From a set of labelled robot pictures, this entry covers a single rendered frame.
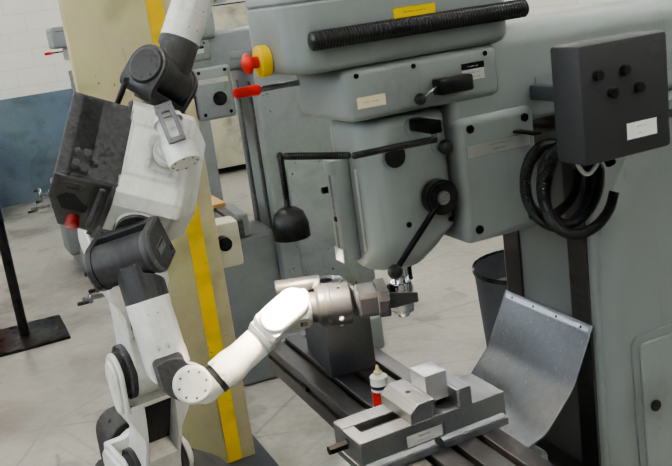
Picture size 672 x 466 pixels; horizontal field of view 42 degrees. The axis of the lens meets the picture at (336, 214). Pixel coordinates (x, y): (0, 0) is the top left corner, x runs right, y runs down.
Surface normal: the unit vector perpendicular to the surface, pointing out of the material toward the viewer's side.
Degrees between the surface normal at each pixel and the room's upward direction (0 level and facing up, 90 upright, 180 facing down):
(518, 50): 90
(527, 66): 90
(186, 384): 72
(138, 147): 58
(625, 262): 89
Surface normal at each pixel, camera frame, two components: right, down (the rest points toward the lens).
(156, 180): 0.40, -0.40
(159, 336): 0.25, -0.11
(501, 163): 0.42, 0.17
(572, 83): -0.90, 0.22
